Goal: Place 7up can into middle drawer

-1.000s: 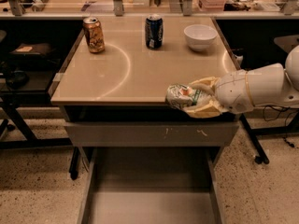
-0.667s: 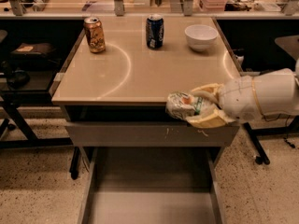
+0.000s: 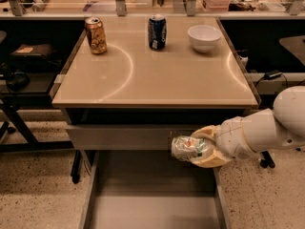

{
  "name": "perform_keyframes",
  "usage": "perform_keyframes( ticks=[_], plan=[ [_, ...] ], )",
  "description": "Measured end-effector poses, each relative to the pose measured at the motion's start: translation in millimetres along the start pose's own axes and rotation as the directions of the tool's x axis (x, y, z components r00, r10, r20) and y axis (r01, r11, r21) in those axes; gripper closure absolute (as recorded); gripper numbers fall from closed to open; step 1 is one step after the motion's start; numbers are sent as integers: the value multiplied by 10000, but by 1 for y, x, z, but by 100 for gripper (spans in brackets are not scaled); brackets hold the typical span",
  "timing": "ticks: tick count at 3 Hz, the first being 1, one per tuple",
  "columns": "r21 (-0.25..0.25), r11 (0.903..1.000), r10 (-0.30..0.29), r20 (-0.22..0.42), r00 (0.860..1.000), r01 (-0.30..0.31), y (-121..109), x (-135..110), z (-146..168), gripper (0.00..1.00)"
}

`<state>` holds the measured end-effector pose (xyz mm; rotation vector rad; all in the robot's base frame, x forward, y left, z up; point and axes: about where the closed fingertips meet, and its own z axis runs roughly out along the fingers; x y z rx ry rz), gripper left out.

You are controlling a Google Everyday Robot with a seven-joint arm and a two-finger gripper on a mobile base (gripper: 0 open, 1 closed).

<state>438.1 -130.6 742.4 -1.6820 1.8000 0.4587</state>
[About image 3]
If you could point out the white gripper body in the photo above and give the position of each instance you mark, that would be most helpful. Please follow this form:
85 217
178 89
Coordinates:
229 136

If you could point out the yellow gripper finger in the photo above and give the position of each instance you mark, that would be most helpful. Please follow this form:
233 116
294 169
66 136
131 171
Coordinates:
211 157
205 132

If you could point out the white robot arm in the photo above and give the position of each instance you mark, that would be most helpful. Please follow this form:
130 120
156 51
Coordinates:
281 128

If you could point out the open bottom drawer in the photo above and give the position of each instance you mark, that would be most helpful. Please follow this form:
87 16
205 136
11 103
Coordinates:
151 190

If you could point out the beige drawer cabinet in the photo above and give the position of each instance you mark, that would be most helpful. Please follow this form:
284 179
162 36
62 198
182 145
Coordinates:
131 84

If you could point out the blue pepsi can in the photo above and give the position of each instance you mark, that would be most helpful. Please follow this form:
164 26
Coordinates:
157 32

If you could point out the grey middle drawer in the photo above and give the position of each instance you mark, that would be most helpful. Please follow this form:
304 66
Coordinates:
126 137

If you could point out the orange soda can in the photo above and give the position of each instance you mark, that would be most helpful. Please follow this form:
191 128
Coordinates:
95 35

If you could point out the black power adapter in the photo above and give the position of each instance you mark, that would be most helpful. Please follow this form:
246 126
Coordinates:
272 74

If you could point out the white ceramic bowl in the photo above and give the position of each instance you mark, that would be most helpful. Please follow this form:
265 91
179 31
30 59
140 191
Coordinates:
204 38

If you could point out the dark bag on shelf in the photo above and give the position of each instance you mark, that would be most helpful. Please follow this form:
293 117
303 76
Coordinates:
35 58

